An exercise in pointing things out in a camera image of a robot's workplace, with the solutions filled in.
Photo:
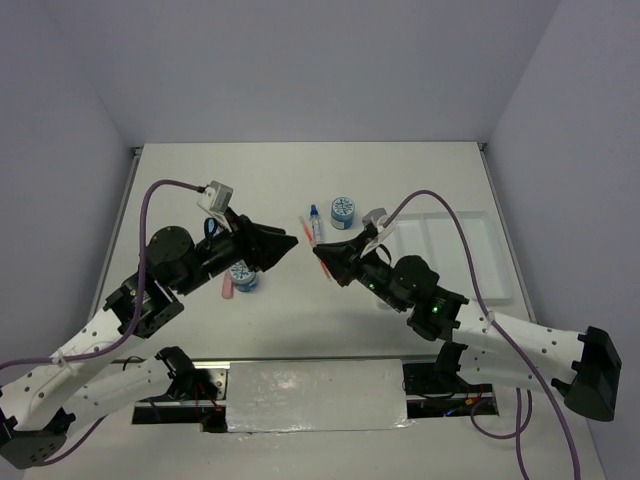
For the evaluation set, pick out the clear blue spray bottle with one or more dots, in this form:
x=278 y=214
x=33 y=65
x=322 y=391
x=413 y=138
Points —
x=316 y=225

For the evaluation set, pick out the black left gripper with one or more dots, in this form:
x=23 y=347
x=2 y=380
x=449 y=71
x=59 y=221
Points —
x=262 y=254

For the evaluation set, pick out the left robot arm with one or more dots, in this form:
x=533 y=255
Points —
x=41 y=410

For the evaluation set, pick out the pink highlighter cap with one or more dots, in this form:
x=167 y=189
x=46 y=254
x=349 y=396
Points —
x=227 y=291

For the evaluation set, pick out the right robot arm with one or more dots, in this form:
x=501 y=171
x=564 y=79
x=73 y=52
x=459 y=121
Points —
x=479 y=345

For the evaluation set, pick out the blue highlighter cap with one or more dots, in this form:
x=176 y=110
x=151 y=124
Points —
x=212 y=228

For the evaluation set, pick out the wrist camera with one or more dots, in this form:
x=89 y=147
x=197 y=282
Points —
x=377 y=232
x=215 y=198

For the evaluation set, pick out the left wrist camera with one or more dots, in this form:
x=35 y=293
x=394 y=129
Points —
x=215 y=198

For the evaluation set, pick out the clear plastic organizer tray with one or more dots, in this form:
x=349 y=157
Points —
x=434 y=237

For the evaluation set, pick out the blue paint jar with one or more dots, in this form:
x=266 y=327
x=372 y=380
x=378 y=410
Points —
x=243 y=278
x=342 y=213

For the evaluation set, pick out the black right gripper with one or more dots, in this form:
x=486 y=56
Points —
x=337 y=256

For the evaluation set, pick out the blue paint jar far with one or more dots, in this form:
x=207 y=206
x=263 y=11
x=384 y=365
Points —
x=342 y=213

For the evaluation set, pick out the blue paint jar near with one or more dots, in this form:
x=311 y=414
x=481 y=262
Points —
x=243 y=278

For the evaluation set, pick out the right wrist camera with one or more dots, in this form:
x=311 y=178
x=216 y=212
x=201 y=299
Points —
x=377 y=232

